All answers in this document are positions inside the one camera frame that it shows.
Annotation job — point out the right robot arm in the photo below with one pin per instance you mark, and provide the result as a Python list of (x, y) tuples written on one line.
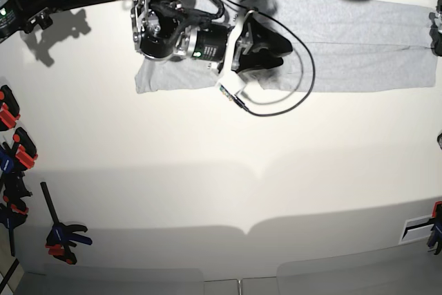
[(163, 29)]

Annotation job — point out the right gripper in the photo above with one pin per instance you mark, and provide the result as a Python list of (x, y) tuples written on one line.
[(210, 45)]

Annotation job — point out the blue orange bar clamp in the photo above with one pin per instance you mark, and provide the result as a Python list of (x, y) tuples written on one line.
[(62, 238)]

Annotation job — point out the orange black clamp lower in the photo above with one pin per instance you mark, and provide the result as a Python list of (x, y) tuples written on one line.
[(24, 150)]

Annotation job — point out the blue bar clamp left edge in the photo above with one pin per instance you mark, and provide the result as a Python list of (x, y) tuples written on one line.
[(14, 210)]

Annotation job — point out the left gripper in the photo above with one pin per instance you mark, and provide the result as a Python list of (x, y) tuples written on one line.
[(435, 30)]

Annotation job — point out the orange black clamp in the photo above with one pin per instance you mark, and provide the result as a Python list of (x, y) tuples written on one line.
[(24, 150), (10, 110)]

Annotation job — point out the black device left edge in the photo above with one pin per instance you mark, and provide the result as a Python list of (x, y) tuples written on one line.
[(24, 15)]

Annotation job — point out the white black label card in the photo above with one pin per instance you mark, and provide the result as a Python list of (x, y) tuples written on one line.
[(416, 229)]

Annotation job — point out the blue clamp right edge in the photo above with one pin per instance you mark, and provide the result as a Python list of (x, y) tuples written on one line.
[(434, 242)]

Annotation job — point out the orange black clamp upper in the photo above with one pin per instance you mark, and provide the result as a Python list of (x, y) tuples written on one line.
[(10, 110)]

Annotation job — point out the grey T-shirt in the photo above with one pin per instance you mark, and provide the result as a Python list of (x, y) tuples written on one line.
[(349, 46)]

